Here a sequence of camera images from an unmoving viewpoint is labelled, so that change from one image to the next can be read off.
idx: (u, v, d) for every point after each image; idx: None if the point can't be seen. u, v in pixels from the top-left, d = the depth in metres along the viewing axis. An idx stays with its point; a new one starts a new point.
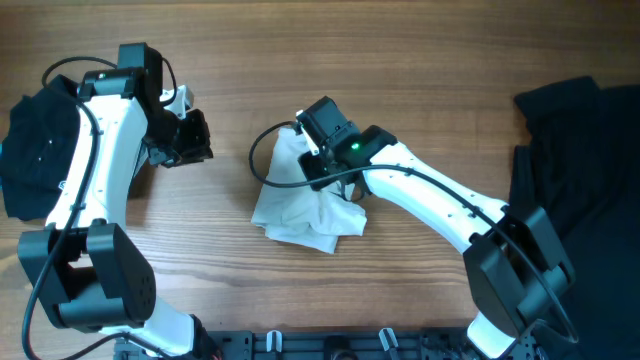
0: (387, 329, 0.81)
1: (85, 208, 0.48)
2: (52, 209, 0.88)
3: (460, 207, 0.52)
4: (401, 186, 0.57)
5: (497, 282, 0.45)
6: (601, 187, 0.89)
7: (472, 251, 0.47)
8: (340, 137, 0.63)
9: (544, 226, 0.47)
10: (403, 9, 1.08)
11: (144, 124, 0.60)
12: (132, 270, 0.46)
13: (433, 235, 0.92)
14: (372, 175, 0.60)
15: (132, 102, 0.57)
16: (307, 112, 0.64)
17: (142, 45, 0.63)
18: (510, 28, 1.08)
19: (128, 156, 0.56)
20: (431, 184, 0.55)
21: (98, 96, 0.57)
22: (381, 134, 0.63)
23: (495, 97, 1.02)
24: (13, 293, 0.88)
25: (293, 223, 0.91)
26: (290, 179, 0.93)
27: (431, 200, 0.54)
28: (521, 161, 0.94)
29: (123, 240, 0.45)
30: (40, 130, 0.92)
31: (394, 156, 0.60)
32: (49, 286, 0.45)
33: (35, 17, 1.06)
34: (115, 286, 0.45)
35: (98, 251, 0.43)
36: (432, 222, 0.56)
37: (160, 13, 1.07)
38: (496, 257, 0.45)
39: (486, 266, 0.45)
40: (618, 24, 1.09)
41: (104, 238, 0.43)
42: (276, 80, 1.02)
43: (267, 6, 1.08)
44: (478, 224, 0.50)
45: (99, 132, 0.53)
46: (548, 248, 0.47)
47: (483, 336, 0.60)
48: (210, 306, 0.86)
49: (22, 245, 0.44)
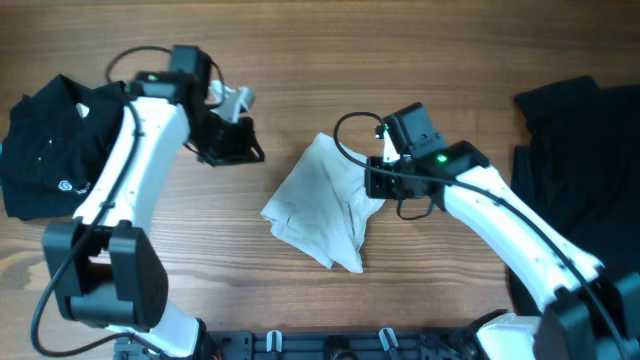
0: (387, 329, 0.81)
1: (115, 207, 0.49)
2: (52, 208, 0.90)
3: (550, 254, 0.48)
4: (492, 216, 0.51)
5: (574, 342, 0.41)
6: (600, 188, 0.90)
7: (553, 303, 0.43)
8: (425, 147, 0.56)
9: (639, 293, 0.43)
10: (403, 9, 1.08)
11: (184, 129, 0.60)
12: (149, 278, 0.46)
13: (433, 235, 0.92)
14: (452, 193, 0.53)
15: (177, 104, 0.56)
16: (395, 114, 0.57)
17: (194, 49, 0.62)
18: (510, 28, 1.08)
19: (165, 157, 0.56)
20: (523, 222, 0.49)
21: (144, 97, 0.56)
22: (473, 153, 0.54)
23: (495, 97, 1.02)
24: (14, 293, 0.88)
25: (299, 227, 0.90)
26: (311, 190, 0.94)
27: (517, 237, 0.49)
28: (521, 160, 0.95)
29: (144, 249, 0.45)
30: (40, 129, 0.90)
31: (484, 178, 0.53)
32: (66, 279, 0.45)
33: (33, 16, 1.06)
34: (125, 288, 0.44)
35: (119, 253, 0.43)
36: (510, 255, 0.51)
37: (159, 13, 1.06)
38: (582, 312, 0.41)
39: (568, 323, 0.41)
40: (618, 23, 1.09)
41: (127, 243, 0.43)
42: (277, 80, 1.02)
43: (267, 6, 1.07)
44: (567, 279, 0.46)
45: (141, 134, 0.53)
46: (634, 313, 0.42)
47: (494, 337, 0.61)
48: (210, 306, 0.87)
49: (47, 235, 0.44)
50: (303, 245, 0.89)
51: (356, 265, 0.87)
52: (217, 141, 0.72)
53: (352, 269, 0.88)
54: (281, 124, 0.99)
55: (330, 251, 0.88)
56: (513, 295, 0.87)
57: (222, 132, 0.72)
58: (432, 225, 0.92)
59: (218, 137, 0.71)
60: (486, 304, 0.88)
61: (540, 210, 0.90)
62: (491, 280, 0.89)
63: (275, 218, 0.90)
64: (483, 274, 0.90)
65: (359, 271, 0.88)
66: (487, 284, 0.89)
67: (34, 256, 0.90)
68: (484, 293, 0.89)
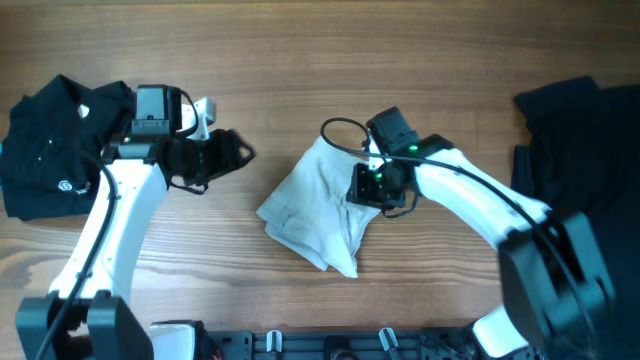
0: (387, 329, 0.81)
1: (93, 270, 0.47)
2: (53, 209, 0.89)
3: (501, 203, 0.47)
4: (452, 186, 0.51)
5: (525, 278, 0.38)
6: (601, 188, 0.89)
7: (506, 242, 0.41)
8: (402, 143, 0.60)
9: (589, 233, 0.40)
10: (403, 9, 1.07)
11: (161, 191, 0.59)
12: (131, 348, 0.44)
13: (433, 235, 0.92)
14: (423, 173, 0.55)
15: (150, 172, 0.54)
16: (374, 117, 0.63)
17: (162, 87, 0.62)
18: (510, 28, 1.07)
19: (142, 221, 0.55)
20: (477, 184, 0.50)
21: (120, 160, 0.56)
22: (440, 141, 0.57)
23: (495, 97, 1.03)
24: (14, 293, 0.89)
25: (293, 230, 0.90)
26: (306, 193, 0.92)
27: (474, 198, 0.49)
28: (521, 161, 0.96)
29: (124, 319, 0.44)
30: (41, 130, 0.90)
31: (447, 157, 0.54)
32: (46, 358, 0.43)
33: (32, 16, 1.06)
34: (105, 357, 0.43)
35: (97, 327, 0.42)
36: (475, 221, 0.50)
37: (159, 13, 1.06)
38: (529, 249, 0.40)
39: (519, 259, 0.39)
40: (619, 23, 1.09)
41: (105, 313, 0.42)
42: (278, 81, 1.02)
43: (267, 6, 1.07)
44: (515, 221, 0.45)
45: (117, 196, 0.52)
46: (587, 257, 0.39)
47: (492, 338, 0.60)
48: (210, 306, 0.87)
49: (21, 311, 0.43)
50: (300, 248, 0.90)
51: (352, 270, 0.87)
52: (200, 163, 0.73)
53: (346, 275, 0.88)
54: (281, 124, 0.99)
55: (326, 256, 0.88)
56: None
57: (200, 156, 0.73)
58: (432, 225, 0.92)
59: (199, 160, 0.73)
60: (487, 304, 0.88)
61: None
62: (490, 280, 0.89)
63: (271, 221, 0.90)
64: (483, 274, 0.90)
65: (355, 276, 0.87)
66: (487, 284, 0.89)
67: (33, 256, 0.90)
68: (483, 293, 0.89)
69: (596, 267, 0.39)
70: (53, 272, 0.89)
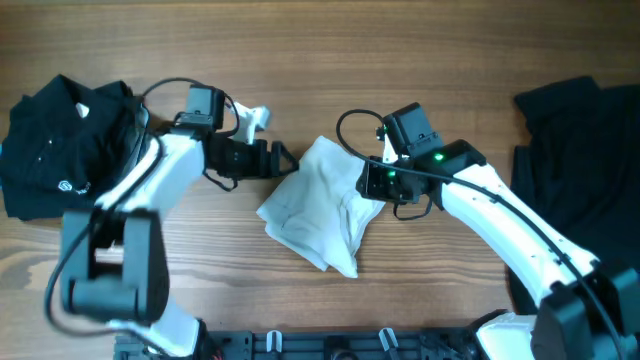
0: (387, 329, 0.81)
1: (136, 196, 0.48)
2: (53, 209, 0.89)
3: (546, 249, 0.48)
4: (485, 211, 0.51)
5: (571, 340, 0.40)
6: (601, 189, 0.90)
7: (550, 297, 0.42)
8: (423, 147, 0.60)
9: (634, 289, 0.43)
10: (403, 9, 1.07)
11: (199, 167, 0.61)
12: (157, 266, 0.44)
13: (433, 235, 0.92)
14: (449, 192, 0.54)
15: (194, 145, 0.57)
16: (393, 116, 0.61)
17: (211, 90, 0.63)
18: (510, 28, 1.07)
19: (182, 181, 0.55)
20: (515, 217, 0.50)
21: (171, 134, 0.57)
22: (470, 151, 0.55)
23: (495, 97, 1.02)
24: (14, 292, 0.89)
25: (293, 231, 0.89)
26: (306, 194, 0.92)
27: (514, 233, 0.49)
28: (521, 161, 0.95)
29: (158, 235, 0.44)
30: (41, 129, 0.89)
31: (481, 178, 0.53)
32: (77, 258, 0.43)
33: (31, 15, 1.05)
34: (132, 267, 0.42)
35: (133, 232, 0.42)
36: (511, 256, 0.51)
37: (159, 12, 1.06)
38: (578, 307, 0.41)
39: (564, 318, 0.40)
40: (620, 22, 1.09)
41: (141, 220, 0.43)
42: (277, 81, 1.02)
43: (267, 5, 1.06)
44: (563, 273, 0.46)
45: (164, 154, 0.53)
46: (631, 314, 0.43)
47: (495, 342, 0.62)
48: (210, 306, 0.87)
49: (70, 212, 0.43)
50: (300, 248, 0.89)
51: (352, 270, 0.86)
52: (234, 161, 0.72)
53: (346, 275, 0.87)
54: (281, 124, 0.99)
55: (327, 257, 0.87)
56: (512, 294, 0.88)
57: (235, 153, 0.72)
58: (432, 225, 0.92)
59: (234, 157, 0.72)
60: (487, 304, 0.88)
61: (541, 210, 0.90)
62: (491, 280, 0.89)
63: (271, 221, 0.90)
64: (483, 274, 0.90)
65: (355, 276, 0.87)
66: (487, 284, 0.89)
67: (33, 256, 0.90)
68: (484, 294, 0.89)
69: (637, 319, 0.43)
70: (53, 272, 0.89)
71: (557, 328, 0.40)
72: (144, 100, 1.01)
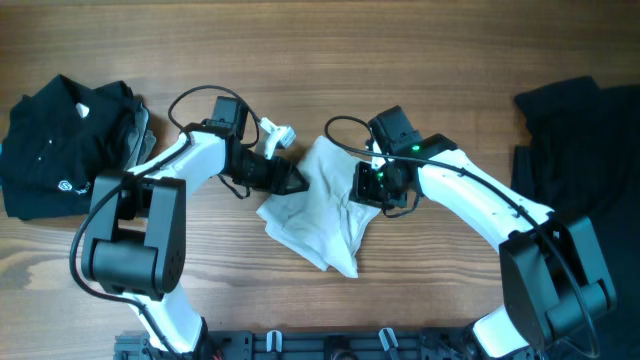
0: (387, 329, 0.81)
1: (163, 170, 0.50)
2: (52, 209, 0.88)
3: (505, 206, 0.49)
4: (452, 185, 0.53)
5: (528, 280, 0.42)
6: (602, 188, 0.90)
7: (507, 242, 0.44)
8: (404, 143, 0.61)
9: (589, 236, 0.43)
10: (403, 9, 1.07)
11: (220, 163, 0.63)
12: (177, 237, 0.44)
13: (433, 235, 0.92)
14: (425, 173, 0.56)
15: (218, 141, 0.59)
16: (376, 117, 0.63)
17: (237, 102, 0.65)
18: (510, 28, 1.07)
19: (204, 170, 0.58)
20: (479, 184, 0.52)
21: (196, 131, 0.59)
22: (442, 141, 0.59)
23: (495, 97, 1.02)
24: (13, 292, 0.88)
25: (294, 232, 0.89)
26: (307, 196, 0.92)
27: (477, 198, 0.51)
28: (521, 161, 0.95)
29: (183, 205, 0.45)
30: (41, 129, 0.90)
31: (450, 158, 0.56)
32: (102, 217, 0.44)
33: (31, 16, 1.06)
34: (157, 232, 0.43)
35: (161, 196, 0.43)
36: (478, 223, 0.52)
37: (159, 13, 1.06)
38: (533, 251, 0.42)
39: (520, 261, 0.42)
40: (619, 22, 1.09)
41: (169, 188, 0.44)
42: (278, 81, 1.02)
43: (267, 6, 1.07)
44: (521, 224, 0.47)
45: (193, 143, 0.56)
46: (589, 260, 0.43)
47: (490, 336, 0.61)
48: (210, 306, 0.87)
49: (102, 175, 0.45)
50: (301, 248, 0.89)
51: (352, 270, 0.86)
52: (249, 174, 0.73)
53: (347, 275, 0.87)
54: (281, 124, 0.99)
55: (327, 255, 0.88)
56: None
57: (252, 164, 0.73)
58: (432, 225, 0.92)
59: (250, 169, 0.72)
60: (487, 304, 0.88)
61: None
62: (490, 280, 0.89)
63: (271, 222, 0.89)
64: (483, 274, 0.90)
65: (355, 276, 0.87)
66: (487, 284, 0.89)
67: (33, 256, 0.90)
68: (483, 293, 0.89)
69: (598, 268, 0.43)
70: (52, 272, 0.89)
71: (514, 268, 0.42)
72: (144, 100, 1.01)
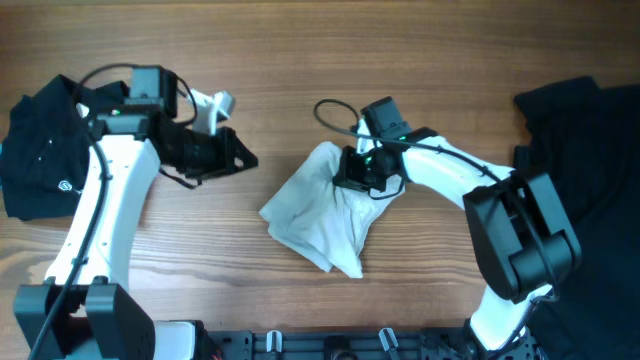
0: (387, 329, 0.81)
1: (89, 261, 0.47)
2: (51, 209, 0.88)
3: (472, 170, 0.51)
4: (426, 161, 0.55)
5: (489, 228, 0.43)
6: (601, 189, 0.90)
7: (471, 194, 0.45)
8: (394, 133, 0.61)
9: (548, 189, 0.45)
10: (402, 9, 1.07)
11: (154, 167, 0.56)
12: (131, 327, 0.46)
13: (434, 235, 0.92)
14: (407, 158, 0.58)
15: (141, 147, 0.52)
16: (368, 106, 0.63)
17: (157, 68, 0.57)
18: (510, 28, 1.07)
19: (138, 196, 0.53)
20: (450, 157, 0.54)
21: (109, 136, 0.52)
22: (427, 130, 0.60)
23: (495, 97, 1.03)
24: (14, 293, 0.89)
25: (297, 231, 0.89)
26: (310, 194, 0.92)
27: (448, 168, 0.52)
28: (521, 161, 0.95)
29: (122, 298, 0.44)
30: (41, 130, 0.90)
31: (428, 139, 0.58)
32: (47, 343, 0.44)
33: (31, 16, 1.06)
34: (108, 340, 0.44)
35: (97, 314, 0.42)
36: (452, 192, 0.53)
37: (158, 13, 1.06)
38: (494, 202, 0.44)
39: (481, 210, 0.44)
40: (619, 23, 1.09)
41: (104, 300, 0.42)
42: (278, 81, 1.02)
43: (266, 6, 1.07)
44: (484, 182, 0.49)
45: (108, 177, 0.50)
46: (549, 212, 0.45)
47: (482, 329, 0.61)
48: (210, 306, 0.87)
49: (19, 310, 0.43)
50: (303, 247, 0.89)
51: (356, 270, 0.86)
52: (194, 156, 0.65)
53: (351, 275, 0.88)
54: (281, 124, 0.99)
55: (331, 257, 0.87)
56: None
57: (195, 147, 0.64)
58: (431, 225, 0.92)
59: (192, 152, 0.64)
60: None
61: None
62: None
63: (273, 219, 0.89)
64: (483, 274, 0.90)
65: (359, 276, 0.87)
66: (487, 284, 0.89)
67: (33, 256, 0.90)
68: (483, 293, 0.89)
69: (561, 222, 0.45)
70: None
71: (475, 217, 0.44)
72: None
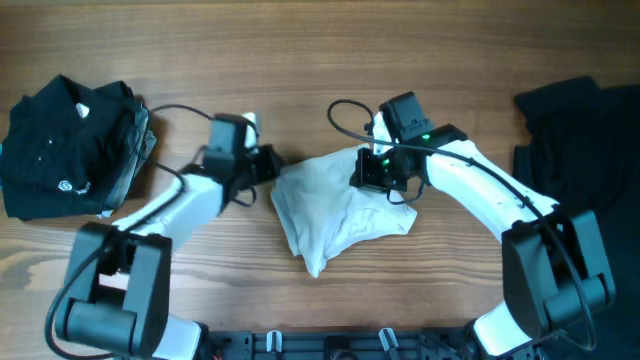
0: (387, 329, 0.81)
1: (150, 224, 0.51)
2: (51, 209, 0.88)
3: (510, 196, 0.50)
4: (460, 174, 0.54)
5: (528, 270, 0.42)
6: (601, 190, 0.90)
7: (511, 231, 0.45)
8: (414, 131, 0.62)
9: (592, 229, 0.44)
10: (402, 9, 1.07)
11: (217, 207, 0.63)
12: (158, 298, 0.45)
13: (433, 235, 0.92)
14: (434, 164, 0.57)
15: (215, 185, 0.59)
16: (390, 101, 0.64)
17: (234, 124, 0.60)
18: (510, 28, 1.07)
19: (199, 218, 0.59)
20: (487, 175, 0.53)
21: (194, 173, 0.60)
22: (453, 132, 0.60)
23: (495, 97, 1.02)
24: (13, 293, 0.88)
25: (297, 215, 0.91)
26: (321, 181, 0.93)
27: (483, 187, 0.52)
28: (521, 160, 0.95)
29: (165, 266, 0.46)
30: (41, 130, 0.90)
31: (463, 148, 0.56)
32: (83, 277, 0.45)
33: (31, 16, 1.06)
34: (136, 298, 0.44)
35: (144, 256, 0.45)
36: (483, 212, 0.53)
37: (159, 13, 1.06)
38: (536, 241, 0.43)
39: (522, 248, 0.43)
40: (620, 23, 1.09)
41: (151, 249, 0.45)
42: (278, 80, 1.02)
43: (266, 6, 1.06)
44: (526, 215, 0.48)
45: (186, 188, 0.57)
46: (590, 253, 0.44)
47: (489, 333, 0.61)
48: (210, 306, 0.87)
49: (84, 230, 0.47)
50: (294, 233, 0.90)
51: (316, 270, 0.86)
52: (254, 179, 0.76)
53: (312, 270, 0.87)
54: (281, 124, 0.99)
55: (304, 249, 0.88)
56: None
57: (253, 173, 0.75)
58: (431, 225, 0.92)
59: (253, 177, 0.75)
60: (487, 304, 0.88)
61: None
62: (491, 280, 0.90)
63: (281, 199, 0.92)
64: (483, 274, 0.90)
65: (316, 276, 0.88)
66: (487, 284, 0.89)
67: (33, 256, 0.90)
68: (483, 294, 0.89)
69: (600, 264, 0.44)
70: (52, 272, 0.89)
71: (515, 256, 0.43)
72: (144, 100, 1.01)
